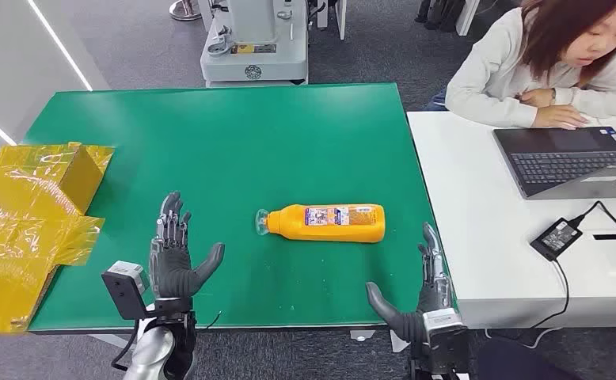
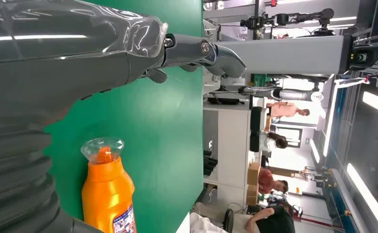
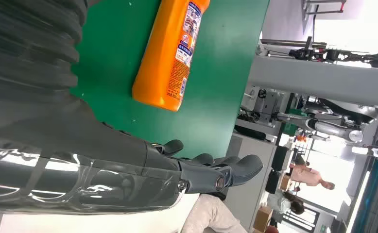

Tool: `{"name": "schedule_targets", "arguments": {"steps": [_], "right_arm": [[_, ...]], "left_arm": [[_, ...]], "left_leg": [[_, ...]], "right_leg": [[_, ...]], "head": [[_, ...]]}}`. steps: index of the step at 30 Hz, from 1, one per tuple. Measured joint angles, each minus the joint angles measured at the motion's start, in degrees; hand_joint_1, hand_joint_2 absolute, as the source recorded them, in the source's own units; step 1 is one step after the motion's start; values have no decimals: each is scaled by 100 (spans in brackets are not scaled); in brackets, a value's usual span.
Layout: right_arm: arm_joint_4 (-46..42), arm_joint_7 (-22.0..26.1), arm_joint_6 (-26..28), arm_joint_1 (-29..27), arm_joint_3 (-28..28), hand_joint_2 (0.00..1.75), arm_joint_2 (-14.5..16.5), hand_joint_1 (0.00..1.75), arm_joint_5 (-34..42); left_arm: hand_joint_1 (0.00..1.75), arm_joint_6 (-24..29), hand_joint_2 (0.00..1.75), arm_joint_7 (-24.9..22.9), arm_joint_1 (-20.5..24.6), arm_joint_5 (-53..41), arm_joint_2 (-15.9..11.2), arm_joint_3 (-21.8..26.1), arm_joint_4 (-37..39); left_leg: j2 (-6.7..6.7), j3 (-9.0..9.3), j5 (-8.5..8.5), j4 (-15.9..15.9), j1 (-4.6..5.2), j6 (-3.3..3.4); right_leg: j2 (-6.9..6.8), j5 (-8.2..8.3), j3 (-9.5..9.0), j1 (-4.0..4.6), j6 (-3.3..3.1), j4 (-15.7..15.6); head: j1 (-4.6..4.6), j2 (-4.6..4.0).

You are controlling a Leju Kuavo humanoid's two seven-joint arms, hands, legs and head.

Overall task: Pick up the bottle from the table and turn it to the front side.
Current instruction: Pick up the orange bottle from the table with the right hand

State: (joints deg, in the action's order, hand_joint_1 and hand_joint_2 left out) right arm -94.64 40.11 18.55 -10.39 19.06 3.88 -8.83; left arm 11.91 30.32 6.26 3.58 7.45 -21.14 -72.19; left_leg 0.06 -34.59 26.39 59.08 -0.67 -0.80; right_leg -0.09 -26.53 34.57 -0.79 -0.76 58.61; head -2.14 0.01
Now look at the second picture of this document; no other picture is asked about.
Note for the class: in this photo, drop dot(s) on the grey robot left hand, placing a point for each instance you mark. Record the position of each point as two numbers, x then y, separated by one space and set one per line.
47 58

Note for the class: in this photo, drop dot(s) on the orange plastic bottle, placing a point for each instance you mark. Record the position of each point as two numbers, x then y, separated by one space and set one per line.
107 193

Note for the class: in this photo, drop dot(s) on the white cabinet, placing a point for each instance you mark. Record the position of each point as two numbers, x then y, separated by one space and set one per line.
232 144

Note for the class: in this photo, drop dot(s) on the person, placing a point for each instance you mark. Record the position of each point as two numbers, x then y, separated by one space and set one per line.
268 141
276 222
205 225
266 180
284 110

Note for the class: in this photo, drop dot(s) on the brown cardboard box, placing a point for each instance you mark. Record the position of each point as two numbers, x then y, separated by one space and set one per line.
253 173
251 194

